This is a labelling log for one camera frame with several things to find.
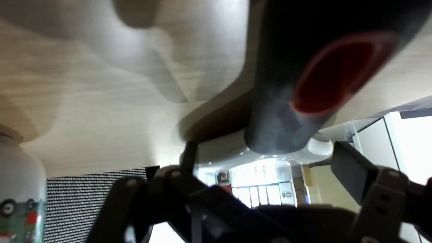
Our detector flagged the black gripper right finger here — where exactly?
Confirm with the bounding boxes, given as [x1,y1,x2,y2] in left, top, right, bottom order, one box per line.
[331,142,432,243]

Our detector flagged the black near office chair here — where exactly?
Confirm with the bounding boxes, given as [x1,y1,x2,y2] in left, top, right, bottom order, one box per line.
[43,169,146,243]

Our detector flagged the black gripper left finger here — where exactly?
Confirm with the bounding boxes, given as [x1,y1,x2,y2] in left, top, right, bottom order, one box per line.
[85,142,214,243]

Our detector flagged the round wooden table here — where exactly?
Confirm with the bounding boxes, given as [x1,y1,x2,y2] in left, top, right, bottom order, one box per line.
[0,0,430,177]

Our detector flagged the white green ceramic mug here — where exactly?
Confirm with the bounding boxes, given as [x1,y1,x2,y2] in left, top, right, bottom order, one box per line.
[0,136,47,243]

